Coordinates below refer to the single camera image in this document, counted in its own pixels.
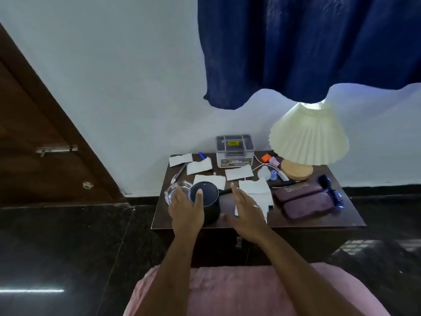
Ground brown wooden door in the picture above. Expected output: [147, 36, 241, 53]
[0, 23, 129, 208]

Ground pink garment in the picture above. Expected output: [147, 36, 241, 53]
[123, 262, 392, 316]

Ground grey plastic organizer box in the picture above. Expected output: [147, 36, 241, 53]
[215, 134, 255, 169]

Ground wide white paper piece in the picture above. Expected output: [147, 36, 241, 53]
[192, 174, 227, 191]

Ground black remote control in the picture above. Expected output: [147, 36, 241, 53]
[267, 179, 297, 189]

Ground clear glass ashtray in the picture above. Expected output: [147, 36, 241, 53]
[164, 181, 193, 206]

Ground purple case with print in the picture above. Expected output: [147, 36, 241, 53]
[273, 181, 323, 203]

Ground black cylindrical pot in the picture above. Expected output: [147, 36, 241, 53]
[189, 181, 233, 225]

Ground metal door latch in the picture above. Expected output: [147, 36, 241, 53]
[36, 145, 79, 158]

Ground round wooden lamp base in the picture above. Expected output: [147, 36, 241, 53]
[280, 159, 314, 182]

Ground torn white paper piece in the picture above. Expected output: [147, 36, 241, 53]
[186, 157, 213, 176]

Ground white cable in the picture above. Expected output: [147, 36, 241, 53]
[251, 154, 281, 175]

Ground person's right forearm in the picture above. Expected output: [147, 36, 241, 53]
[252, 234, 366, 316]

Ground person's left forearm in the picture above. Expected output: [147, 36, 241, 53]
[134, 232, 198, 316]

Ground plain purple case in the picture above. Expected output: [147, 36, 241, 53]
[282, 192, 335, 220]

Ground dark wooden nightstand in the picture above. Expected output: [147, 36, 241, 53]
[151, 150, 367, 268]

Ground blue sunglasses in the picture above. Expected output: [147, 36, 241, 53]
[318, 174, 345, 208]

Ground dark blue curtain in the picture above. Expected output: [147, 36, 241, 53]
[197, 0, 421, 110]

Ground small white paper piece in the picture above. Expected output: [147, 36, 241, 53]
[169, 153, 193, 167]

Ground person's right hand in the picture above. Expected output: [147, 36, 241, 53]
[221, 182, 270, 243]

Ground large white paper sheet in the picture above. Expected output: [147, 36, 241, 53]
[234, 178, 274, 222]

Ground silver metal pen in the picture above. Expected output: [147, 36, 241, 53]
[170, 162, 189, 184]

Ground person's left hand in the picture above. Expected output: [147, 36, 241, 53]
[168, 187, 205, 235]

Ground cream pleated lamp shade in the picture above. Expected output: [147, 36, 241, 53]
[269, 101, 350, 166]

